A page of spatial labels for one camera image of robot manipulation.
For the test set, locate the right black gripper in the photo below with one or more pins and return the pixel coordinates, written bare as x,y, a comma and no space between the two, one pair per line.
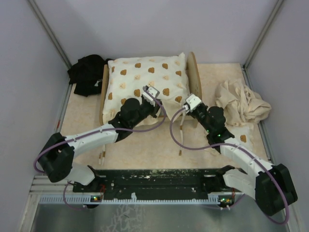
192,112

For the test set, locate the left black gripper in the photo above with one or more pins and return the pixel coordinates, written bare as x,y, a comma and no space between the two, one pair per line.
155,108

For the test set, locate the bear print white cushion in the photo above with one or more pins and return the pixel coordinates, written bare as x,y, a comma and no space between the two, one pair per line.
147,84

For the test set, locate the wooden pet bed frame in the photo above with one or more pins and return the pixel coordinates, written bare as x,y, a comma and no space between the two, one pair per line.
193,82

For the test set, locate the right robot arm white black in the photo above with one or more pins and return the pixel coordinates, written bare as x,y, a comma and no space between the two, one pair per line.
270,185

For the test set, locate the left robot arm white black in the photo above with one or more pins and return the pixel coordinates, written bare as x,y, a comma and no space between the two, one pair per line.
56,157

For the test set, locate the cream crumpled blanket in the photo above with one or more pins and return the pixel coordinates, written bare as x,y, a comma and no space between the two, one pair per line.
241,105

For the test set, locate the small bear print cloth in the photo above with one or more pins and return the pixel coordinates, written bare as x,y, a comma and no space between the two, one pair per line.
243,134

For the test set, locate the black cloth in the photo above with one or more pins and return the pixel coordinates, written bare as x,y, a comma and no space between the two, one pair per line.
87,75

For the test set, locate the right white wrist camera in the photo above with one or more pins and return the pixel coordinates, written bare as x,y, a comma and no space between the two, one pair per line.
191,103

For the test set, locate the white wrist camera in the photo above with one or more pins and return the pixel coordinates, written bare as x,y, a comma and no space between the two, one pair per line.
191,103
150,94

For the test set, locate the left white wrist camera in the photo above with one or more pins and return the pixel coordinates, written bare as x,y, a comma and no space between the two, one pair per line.
150,94

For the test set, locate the right aluminium corner rail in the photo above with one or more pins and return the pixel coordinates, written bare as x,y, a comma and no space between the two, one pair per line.
263,33

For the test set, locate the aluminium corner rail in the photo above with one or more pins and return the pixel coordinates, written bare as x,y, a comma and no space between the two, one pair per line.
263,33
50,33

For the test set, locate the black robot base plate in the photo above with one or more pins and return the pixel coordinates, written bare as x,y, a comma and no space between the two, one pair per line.
172,183

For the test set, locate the grey slotted cable duct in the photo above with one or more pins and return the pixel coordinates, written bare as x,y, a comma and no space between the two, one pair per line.
74,199

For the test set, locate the left aluminium corner rail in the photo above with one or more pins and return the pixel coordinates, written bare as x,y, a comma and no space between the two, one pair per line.
50,33

